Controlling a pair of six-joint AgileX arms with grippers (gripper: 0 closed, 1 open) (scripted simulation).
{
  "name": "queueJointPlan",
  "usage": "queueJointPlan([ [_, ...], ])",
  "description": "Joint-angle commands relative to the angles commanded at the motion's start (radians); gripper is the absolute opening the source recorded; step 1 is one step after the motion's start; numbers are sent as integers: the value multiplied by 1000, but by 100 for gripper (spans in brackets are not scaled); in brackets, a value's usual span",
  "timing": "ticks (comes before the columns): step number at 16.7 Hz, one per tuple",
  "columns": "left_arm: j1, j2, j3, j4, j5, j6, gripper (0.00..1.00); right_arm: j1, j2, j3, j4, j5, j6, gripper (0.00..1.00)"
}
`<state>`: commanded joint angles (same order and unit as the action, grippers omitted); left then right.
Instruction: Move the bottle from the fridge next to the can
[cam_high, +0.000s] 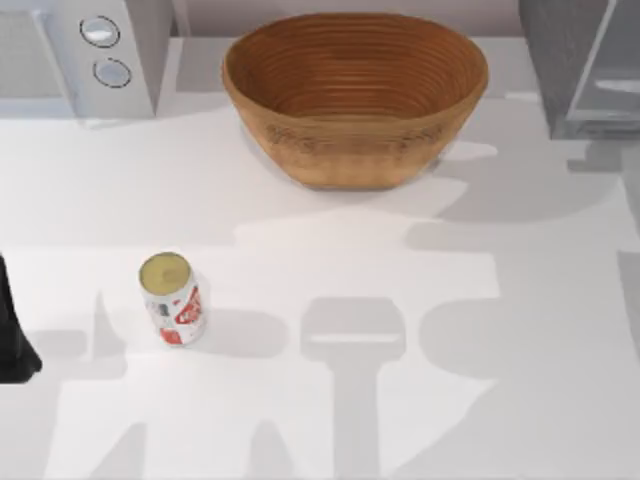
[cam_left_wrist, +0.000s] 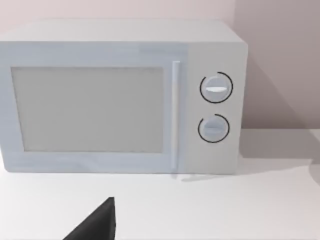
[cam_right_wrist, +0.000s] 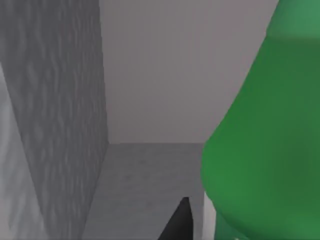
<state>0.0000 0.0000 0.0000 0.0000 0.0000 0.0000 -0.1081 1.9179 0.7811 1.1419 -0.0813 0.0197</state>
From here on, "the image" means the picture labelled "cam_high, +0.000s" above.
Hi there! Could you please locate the brown wooden basket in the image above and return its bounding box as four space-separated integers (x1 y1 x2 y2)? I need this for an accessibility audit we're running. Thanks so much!
221 13 489 192

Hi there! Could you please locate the red and white can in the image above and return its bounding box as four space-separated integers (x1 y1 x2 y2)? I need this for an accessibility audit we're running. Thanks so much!
138 252 209 348

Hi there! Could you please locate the round microwave knob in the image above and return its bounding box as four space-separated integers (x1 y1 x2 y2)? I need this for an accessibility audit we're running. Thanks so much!
78 15 122 50
92 56 133 89

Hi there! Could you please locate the pale microwave oven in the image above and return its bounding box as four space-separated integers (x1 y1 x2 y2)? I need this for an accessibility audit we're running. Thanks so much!
0 0 174 120

